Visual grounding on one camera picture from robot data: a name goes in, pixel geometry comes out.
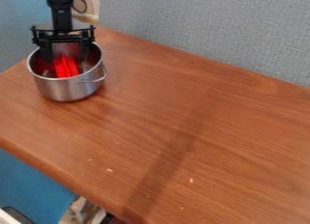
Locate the metal pot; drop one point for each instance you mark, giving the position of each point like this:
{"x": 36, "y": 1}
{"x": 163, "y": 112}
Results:
{"x": 73, "y": 88}

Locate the white frame under table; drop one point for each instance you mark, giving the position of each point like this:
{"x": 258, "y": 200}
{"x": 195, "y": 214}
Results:
{"x": 83, "y": 212}

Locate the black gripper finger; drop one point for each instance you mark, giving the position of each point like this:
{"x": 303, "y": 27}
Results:
{"x": 84, "y": 47}
{"x": 47, "y": 51}

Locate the red plastic block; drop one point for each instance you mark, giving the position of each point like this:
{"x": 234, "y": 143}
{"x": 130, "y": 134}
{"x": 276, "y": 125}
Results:
{"x": 65, "y": 66}

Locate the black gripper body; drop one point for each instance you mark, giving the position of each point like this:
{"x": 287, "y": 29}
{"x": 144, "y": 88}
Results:
{"x": 44, "y": 35}

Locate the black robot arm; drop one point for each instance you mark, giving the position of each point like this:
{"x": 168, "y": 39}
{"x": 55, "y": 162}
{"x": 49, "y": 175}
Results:
{"x": 63, "y": 30}

